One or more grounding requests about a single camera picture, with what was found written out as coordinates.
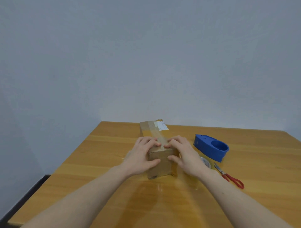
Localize person's right hand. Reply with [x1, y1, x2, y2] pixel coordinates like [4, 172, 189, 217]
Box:
[164, 135, 212, 179]

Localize person's left hand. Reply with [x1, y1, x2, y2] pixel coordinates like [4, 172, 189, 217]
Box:
[121, 136, 162, 178]

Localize yellowish clear tape roll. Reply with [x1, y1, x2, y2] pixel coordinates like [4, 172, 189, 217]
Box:
[200, 156, 212, 169]

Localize brown cardboard box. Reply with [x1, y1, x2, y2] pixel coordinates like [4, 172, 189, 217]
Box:
[139, 120, 180, 180]

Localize red handled scissors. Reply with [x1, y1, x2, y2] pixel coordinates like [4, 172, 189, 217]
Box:
[214, 162, 245, 189]

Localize person's left forearm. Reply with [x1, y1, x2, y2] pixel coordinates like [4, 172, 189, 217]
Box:
[21, 164, 132, 228]

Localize person's right forearm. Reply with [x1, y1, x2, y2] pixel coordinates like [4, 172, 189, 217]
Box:
[198, 169, 292, 228]

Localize blue plastic tape dispenser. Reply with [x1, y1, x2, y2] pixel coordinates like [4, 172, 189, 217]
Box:
[193, 134, 230, 163]

